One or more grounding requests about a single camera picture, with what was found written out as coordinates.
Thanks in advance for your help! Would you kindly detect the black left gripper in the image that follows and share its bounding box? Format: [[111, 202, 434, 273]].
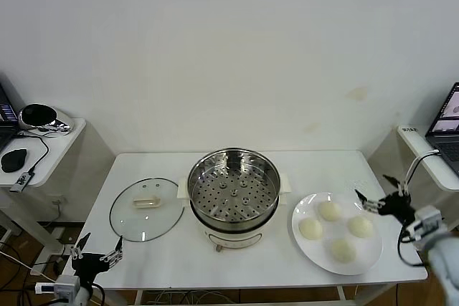
[[70, 232, 125, 285]]

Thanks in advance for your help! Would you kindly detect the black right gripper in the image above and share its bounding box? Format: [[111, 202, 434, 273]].
[[354, 175, 417, 228]]

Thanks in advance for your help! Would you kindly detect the white steamed baozi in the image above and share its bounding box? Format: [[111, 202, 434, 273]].
[[346, 215, 375, 239], [318, 201, 342, 222], [328, 238, 356, 263], [298, 218, 323, 241]]

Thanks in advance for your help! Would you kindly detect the glass lid with cream handle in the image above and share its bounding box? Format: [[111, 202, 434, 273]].
[[109, 176, 186, 243]]

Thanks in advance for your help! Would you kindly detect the stainless steel steamer basket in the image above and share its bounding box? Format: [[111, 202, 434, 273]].
[[178, 146, 291, 230]]

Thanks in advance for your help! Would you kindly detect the white side table with label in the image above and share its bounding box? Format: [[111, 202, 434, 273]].
[[396, 125, 459, 192]]

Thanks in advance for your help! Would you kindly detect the grey laptop with pink screen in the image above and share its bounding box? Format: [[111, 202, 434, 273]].
[[425, 82, 459, 177]]

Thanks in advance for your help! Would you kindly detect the white round plate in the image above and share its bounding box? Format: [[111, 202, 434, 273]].
[[291, 191, 384, 277]]

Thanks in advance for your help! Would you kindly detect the white side table with mouse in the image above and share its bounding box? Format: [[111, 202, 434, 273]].
[[0, 118, 87, 267]]

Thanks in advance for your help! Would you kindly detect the black computer mouse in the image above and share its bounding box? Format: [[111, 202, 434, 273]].
[[1, 148, 29, 173]]

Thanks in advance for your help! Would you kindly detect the cream electric cooker base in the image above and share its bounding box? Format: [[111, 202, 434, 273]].
[[178, 183, 292, 252]]

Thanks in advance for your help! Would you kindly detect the chrome and black round device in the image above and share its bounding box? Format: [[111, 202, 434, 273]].
[[17, 103, 75, 137]]

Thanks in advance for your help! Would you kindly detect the dark laptop with barcode screen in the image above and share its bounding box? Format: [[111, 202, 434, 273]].
[[0, 82, 19, 153]]

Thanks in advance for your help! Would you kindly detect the white laptop cable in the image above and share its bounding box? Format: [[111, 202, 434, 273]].
[[404, 150, 440, 192]]

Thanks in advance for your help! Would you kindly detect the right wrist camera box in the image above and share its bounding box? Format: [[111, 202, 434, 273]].
[[407, 206, 445, 242]]

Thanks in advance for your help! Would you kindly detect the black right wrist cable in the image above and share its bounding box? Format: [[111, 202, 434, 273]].
[[397, 226, 426, 267]]

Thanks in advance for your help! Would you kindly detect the white floor cable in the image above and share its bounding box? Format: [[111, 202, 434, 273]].
[[0, 248, 60, 285]]

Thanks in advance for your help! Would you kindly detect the grey cable bundle under table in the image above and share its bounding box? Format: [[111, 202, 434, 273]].
[[143, 288, 234, 306]]

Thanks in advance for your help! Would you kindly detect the white table frame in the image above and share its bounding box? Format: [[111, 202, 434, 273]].
[[134, 280, 347, 306]]

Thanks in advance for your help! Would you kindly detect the thin black desk cable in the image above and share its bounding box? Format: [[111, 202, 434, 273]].
[[14, 130, 50, 174]]

